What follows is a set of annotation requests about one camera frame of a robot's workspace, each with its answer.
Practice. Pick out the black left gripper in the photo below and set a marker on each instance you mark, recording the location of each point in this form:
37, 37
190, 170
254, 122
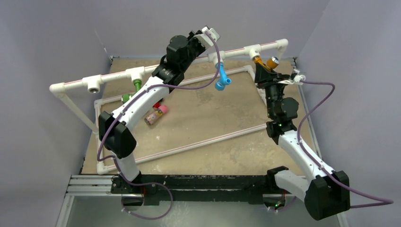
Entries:
196, 41

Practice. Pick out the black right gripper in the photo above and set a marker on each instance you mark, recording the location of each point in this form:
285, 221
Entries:
264, 78

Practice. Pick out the orange water faucet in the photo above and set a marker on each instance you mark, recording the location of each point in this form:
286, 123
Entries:
270, 64

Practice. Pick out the white PVC pipe frame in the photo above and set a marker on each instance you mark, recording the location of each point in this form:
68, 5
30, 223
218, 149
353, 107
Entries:
153, 88

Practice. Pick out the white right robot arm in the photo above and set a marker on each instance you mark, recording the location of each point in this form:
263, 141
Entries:
321, 195

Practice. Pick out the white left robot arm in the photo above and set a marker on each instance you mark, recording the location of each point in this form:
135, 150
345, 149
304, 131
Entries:
115, 129

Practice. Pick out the blue water faucet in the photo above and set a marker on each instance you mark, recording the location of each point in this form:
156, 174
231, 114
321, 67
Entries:
223, 79

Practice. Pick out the green water faucet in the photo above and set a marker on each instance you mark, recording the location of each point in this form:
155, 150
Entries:
137, 86

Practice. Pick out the red and black faucet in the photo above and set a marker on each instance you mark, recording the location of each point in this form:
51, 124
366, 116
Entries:
157, 104

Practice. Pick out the pink capped colourful bottle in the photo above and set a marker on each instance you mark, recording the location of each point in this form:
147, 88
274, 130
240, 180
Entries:
153, 117

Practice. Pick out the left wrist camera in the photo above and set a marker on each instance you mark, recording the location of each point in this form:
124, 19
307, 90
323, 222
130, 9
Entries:
207, 36

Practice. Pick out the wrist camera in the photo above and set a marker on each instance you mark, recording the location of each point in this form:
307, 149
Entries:
296, 78
207, 36

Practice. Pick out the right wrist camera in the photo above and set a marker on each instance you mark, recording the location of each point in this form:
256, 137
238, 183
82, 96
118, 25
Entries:
296, 78

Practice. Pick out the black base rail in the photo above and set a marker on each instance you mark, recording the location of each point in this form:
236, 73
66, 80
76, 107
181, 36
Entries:
153, 189

